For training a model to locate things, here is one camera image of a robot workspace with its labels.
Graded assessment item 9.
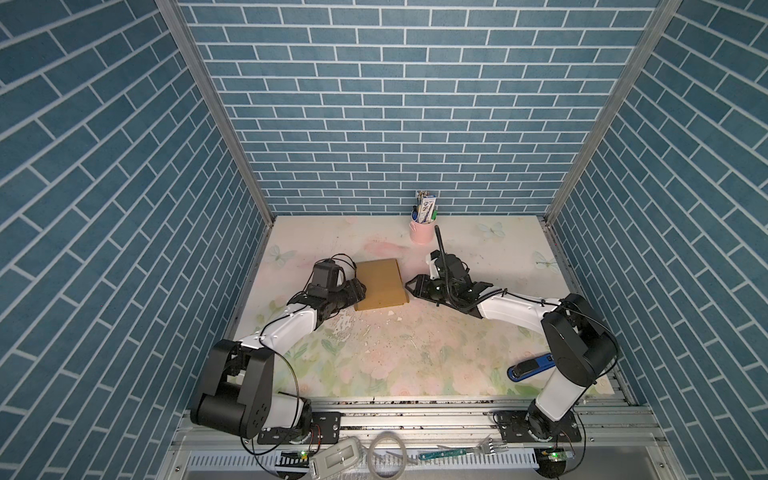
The floral table mat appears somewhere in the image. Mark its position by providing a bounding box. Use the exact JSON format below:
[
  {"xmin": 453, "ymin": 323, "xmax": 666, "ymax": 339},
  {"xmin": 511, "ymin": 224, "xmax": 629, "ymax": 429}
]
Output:
[{"xmin": 236, "ymin": 216, "xmax": 569, "ymax": 399}]

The pink pen holder cup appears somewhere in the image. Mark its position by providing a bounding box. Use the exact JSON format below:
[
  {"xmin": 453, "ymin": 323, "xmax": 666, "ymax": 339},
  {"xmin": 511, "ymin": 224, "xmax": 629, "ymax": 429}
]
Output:
[{"xmin": 409, "ymin": 220, "xmax": 435, "ymax": 245}]

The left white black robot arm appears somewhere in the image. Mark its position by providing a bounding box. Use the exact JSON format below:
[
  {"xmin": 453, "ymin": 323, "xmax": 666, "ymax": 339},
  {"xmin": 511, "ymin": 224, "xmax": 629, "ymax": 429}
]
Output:
[{"xmin": 190, "ymin": 253, "xmax": 366, "ymax": 442}]

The aluminium frame rail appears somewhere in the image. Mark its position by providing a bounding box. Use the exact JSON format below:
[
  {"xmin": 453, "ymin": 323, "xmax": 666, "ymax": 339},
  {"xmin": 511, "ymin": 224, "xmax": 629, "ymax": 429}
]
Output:
[{"xmin": 158, "ymin": 397, "xmax": 684, "ymax": 479}]

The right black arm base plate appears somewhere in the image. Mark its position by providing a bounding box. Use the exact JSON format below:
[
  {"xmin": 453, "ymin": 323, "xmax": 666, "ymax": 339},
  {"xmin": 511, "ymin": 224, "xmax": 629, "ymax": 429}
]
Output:
[{"xmin": 490, "ymin": 410, "xmax": 583, "ymax": 443}]

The coiled grey cable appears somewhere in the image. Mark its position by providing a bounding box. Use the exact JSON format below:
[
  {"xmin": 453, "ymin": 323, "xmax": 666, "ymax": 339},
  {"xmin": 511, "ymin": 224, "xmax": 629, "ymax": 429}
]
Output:
[{"xmin": 365, "ymin": 430, "xmax": 409, "ymax": 480}]

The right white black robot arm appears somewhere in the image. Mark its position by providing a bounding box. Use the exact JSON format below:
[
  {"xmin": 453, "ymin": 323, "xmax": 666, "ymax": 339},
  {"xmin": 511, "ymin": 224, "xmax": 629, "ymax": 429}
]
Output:
[{"xmin": 405, "ymin": 227, "xmax": 620, "ymax": 442}]

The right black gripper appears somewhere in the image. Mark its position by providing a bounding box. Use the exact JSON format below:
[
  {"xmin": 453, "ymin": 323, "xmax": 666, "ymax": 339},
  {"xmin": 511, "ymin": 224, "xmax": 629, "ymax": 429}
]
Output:
[{"xmin": 403, "ymin": 273, "xmax": 456, "ymax": 304}]

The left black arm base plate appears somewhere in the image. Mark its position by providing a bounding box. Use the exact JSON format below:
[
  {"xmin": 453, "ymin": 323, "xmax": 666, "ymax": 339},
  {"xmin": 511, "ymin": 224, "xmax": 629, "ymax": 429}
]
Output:
[{"xmin": 256, "ymin": 411, "xmax": 342, "ymax": 446}]

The brown cardboard paper box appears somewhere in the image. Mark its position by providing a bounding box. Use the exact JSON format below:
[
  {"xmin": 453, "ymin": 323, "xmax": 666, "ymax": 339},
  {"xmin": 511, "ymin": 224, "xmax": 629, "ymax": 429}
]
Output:
[{"xmin": 354, "ymin": 259, "xmax": 409, "ymax": 311}]

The blue black stapler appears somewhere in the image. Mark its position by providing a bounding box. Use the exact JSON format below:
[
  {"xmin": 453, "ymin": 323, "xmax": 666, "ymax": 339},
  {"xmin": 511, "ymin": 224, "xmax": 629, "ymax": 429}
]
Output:
[{"xmin": 507, "ymin": 353, "xmax": 555, "ymax": 383}]

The white plastic device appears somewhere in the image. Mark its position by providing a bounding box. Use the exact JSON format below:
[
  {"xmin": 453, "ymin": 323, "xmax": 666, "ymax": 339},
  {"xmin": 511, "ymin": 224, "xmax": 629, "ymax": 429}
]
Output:
[{"xmin": 309, "ymin": 437, "xmax": 364, "ymax": 480}]

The silver fork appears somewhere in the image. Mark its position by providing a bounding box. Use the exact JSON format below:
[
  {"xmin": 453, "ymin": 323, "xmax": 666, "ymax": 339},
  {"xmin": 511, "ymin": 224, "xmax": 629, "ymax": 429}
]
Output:
[{"xmin": 438, "ymin": 436, "xmax": 508, "ymax": 456}]

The green handled tool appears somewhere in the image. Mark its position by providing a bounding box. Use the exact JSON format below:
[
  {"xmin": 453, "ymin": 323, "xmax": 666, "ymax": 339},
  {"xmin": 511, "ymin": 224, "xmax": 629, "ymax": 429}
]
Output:
[{"xmin": 418, "ymin": 448, "xmax": 471, "ymax": 461}]

